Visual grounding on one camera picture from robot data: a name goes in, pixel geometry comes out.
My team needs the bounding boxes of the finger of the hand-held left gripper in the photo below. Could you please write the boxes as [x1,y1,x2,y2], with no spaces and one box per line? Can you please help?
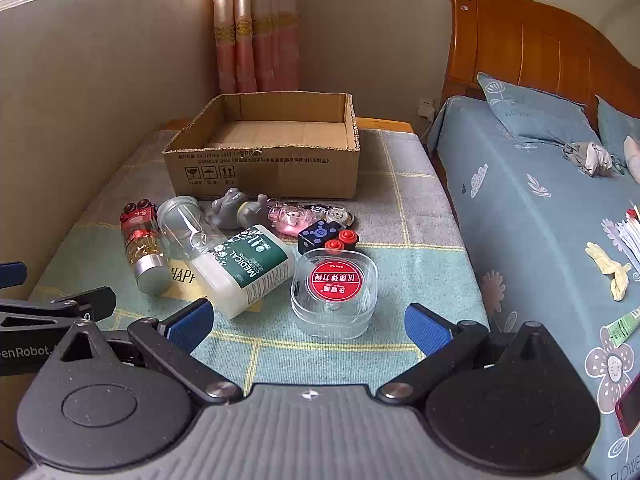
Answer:
[0,286,117,333]
[0,261,27,289]

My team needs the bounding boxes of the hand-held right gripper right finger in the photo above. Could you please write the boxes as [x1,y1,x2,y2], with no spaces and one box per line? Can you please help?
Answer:
[376,303,572,406]

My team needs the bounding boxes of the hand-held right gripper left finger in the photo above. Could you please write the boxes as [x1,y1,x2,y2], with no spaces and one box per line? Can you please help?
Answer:
[44,298,244,407]

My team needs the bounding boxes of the yellow greeting card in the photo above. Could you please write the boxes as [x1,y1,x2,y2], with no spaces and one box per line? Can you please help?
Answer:
[167,259,264,316]

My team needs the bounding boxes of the white bottle with green label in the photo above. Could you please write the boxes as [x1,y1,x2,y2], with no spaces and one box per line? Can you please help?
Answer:
[192,224,296,321]

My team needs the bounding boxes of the red and silver bottle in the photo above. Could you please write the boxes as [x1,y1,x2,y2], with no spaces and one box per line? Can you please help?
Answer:
[119,199,171,295]

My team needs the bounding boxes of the clear round box red label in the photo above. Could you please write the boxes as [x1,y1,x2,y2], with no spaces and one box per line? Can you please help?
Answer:
[290,247,380,341]

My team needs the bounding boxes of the clear plastic cup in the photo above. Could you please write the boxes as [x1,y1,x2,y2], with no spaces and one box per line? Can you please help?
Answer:
[156,195,222,262]

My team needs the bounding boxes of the grey hippo toy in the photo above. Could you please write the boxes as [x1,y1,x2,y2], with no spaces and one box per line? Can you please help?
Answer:
[210,187,271,231]

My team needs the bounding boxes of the black toy with red knobs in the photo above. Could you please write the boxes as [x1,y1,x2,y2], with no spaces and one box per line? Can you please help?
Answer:
[323,229,362,257]

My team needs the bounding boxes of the blue floral bedsheet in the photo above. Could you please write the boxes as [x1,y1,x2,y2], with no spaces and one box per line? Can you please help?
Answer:
[427,96,640,480]

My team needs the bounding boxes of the black cube with blue dots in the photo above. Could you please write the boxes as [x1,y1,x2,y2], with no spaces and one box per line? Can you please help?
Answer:
[297,218,341,256]

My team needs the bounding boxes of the pink transparent toy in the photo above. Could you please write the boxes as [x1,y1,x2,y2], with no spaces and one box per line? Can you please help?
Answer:
[267,200,314,236]

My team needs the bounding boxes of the clear correction tape dispenser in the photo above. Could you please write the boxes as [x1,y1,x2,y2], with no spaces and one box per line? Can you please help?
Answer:
[300,202,357,229]

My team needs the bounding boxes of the brown cardboard box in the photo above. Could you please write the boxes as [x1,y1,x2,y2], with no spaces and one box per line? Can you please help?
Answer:
[162,91,361,202]

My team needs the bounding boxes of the yellow rubber glove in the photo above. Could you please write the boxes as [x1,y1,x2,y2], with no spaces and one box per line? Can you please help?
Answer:
[585,241,634,302]

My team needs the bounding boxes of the green tube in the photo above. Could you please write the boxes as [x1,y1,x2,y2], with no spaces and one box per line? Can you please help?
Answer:
[600,307,640,346]

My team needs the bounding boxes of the wooden table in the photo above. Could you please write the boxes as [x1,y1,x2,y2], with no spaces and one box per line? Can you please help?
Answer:
[162,116,419,136]

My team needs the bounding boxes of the red phone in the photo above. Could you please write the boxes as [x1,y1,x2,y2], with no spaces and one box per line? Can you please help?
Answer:
[615,372,640,439]

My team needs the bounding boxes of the crumpled grey cloth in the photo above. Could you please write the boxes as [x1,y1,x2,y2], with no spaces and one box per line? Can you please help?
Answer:
[562,141,626,179]

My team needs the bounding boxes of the blue floral pillow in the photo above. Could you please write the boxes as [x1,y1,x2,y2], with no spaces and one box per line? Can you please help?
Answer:
[595,95,640,162]
[476,71,604,146]

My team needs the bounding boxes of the pale pink soft item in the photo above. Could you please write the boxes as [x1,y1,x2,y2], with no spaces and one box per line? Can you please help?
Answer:
[622,135,640,184]

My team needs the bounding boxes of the wooden bed headboard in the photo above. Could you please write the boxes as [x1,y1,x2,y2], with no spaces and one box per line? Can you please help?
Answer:
[440,0,640,127]

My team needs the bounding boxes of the pink patterned curtain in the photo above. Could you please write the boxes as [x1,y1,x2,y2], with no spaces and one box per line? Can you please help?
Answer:
[211,0,304,95]

